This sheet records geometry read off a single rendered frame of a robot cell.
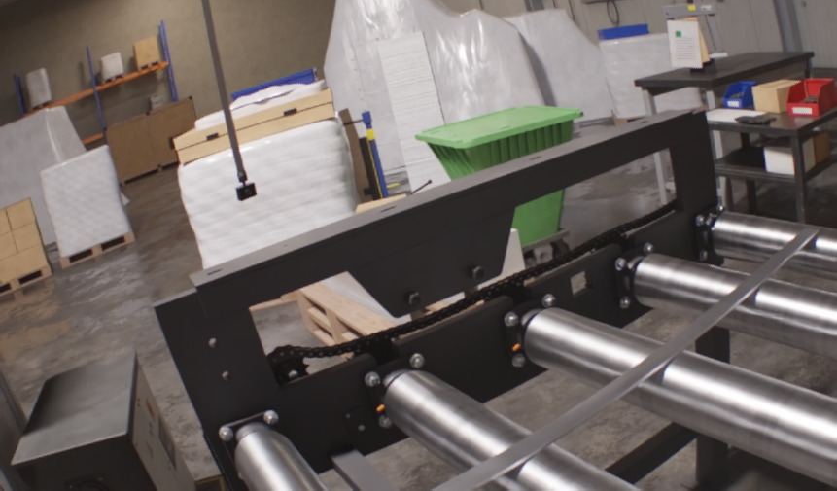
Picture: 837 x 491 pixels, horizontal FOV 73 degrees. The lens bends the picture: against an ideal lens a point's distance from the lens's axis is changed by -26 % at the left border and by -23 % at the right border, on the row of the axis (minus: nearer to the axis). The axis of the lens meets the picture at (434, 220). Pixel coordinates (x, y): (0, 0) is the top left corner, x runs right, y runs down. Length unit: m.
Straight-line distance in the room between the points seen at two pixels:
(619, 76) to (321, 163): 4.33
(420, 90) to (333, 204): 1.01
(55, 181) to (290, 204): 5.20
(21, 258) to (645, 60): 8.11
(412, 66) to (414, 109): 0.31
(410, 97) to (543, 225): 1.43
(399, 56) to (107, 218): 5.32
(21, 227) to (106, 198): 1.36
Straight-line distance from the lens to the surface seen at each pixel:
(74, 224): 9.21
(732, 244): 1.66
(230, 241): 4.70
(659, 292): 1.45
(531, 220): 4.04
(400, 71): 4.97
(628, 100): 8.03
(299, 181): 4.54
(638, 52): 7.99
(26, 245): 9.14
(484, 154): 3.78
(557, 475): 0.88
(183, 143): 4.66
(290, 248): 1.19
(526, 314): 1.39
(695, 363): 1.06
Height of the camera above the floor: 1.45
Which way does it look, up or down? 14 degrees down
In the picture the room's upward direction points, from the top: 13 degrees counter-clockwise
